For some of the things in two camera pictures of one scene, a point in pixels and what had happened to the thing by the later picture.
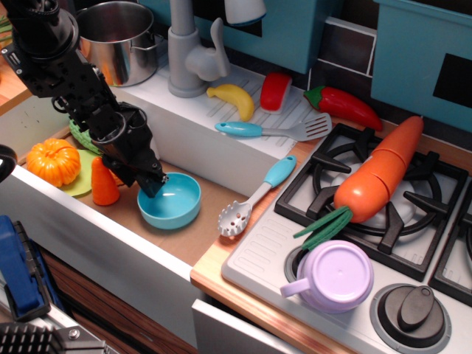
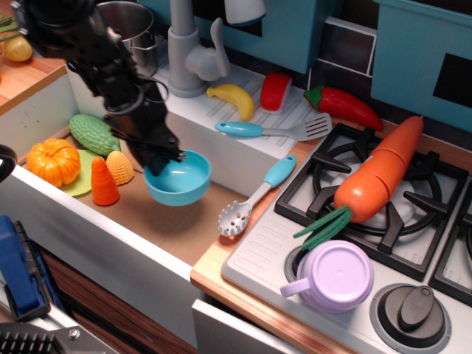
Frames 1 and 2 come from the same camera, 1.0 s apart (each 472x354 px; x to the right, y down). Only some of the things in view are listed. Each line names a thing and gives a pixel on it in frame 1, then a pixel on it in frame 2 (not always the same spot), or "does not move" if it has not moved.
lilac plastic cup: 334,277 does not move
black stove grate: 406,231 does not move
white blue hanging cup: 238,12 does not move
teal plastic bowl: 175,205 -> 181,183
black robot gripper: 126,136 -> 144,125
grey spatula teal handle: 301,130 does not move
